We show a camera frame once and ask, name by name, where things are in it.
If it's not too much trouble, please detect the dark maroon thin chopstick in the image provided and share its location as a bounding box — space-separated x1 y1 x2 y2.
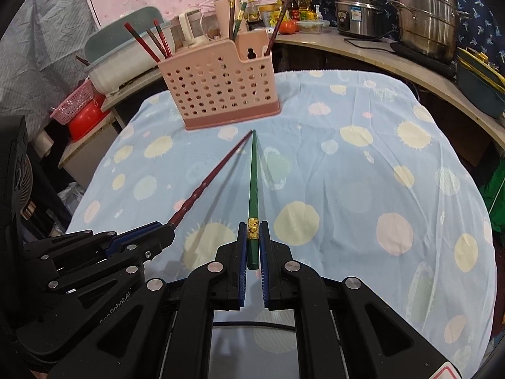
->
146 29 168 58

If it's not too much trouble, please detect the pink perforated utensil basket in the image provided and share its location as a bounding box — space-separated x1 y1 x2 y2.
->
157 29 281 131

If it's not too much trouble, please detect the white blender jug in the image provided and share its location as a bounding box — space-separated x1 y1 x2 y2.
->
173 8 210 47

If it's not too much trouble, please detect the brown chopstick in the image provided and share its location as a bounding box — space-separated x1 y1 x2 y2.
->
228 0 236 40

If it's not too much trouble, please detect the large steel steamer pot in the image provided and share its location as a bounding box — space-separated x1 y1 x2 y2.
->
389 0 470 63

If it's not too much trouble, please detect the red tomato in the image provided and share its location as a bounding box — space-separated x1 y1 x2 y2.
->
279 21 298 35

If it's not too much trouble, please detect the cooking oil bottle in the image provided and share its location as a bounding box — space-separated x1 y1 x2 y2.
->
297 0 318 21

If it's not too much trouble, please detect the silver rice cooker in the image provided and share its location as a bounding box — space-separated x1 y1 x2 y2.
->
335 0 384 39

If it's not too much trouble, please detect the maroon chopstick silver band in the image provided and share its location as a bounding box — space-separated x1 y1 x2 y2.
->
264 0 290 57

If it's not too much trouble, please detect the electric fan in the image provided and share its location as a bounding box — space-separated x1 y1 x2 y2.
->
0 116 28 243

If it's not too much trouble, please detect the black induction cooker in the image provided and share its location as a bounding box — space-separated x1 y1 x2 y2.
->
389 42 456 80

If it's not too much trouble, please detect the red plastic basin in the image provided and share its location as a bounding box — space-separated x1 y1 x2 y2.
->
68 93 109 143

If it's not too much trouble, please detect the dark sauce bottle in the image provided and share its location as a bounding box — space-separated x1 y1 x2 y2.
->
288 0 300 21

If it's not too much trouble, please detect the teal yellow bowl stack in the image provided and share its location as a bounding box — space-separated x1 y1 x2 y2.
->
456 47 504 119

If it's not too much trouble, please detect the pink plastic basket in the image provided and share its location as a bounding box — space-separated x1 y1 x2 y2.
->
50 78 95 125

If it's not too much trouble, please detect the green chopstick gold band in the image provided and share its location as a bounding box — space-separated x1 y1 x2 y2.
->
232 2 247 41

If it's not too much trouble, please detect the clear food container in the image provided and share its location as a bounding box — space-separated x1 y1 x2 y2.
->
297 20 330 34

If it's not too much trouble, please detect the light blue patterned tablecloth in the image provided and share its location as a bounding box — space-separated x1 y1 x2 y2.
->
68 71 497 378

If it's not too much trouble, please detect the teal white dish rack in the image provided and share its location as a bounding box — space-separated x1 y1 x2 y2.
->
84 6 175 94

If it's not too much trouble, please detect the dark red chopstick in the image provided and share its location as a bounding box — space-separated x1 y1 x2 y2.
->
168 130 253 229

